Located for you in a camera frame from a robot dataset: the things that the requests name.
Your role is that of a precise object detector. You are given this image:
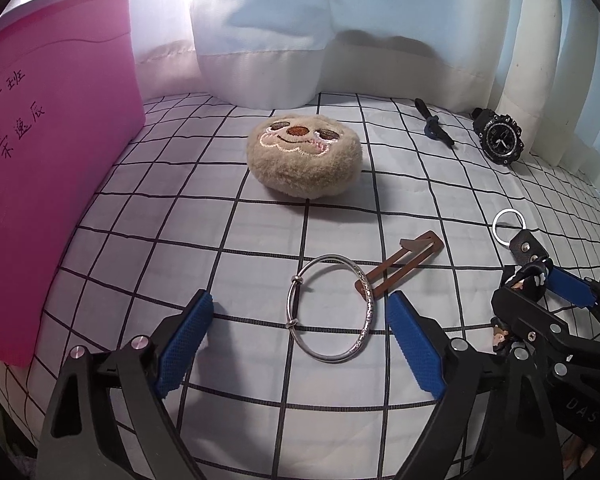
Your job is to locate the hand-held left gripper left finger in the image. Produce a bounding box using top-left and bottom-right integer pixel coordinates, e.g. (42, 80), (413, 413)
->
(37, 288), (216, 480)

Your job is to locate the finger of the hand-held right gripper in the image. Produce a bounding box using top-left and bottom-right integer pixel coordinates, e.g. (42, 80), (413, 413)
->
(547, 265), (600, 311)
(491, 287), (581, 356)

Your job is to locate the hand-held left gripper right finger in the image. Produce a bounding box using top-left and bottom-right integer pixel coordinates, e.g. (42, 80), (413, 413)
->
(385, 291), (566, 480)

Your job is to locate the black leather keychain with ring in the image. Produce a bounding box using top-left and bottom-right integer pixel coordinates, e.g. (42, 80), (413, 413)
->
(491, 208), (543, 263)

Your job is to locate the silver bangle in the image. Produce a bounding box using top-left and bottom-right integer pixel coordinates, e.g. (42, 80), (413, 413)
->
(286, 255), (378, 363)

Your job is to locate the brown snap hair clip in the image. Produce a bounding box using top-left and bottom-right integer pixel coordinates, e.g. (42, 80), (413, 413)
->
(352, 230), (446, 293)

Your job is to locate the black wrist watch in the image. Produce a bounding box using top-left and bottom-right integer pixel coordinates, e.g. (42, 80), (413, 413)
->
(470, 107), (524, 165)

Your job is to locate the beige plush face keychain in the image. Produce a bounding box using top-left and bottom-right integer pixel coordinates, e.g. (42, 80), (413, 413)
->
(246, 113), (365, 200)

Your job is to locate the pink plastic basin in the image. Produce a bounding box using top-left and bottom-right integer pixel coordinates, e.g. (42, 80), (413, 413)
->
(0, 0), (146, 368)

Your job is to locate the black bow hair tie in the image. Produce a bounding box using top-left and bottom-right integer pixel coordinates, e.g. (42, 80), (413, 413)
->
(414, 98), (456, 148)

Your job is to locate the white checked tablecloth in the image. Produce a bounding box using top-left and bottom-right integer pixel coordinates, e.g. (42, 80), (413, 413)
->
(0, 91), (600, 480)

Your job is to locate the white curtain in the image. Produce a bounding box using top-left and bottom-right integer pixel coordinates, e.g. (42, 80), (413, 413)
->
(130, 0), (501, 111)
(480, 0), (600, 196)

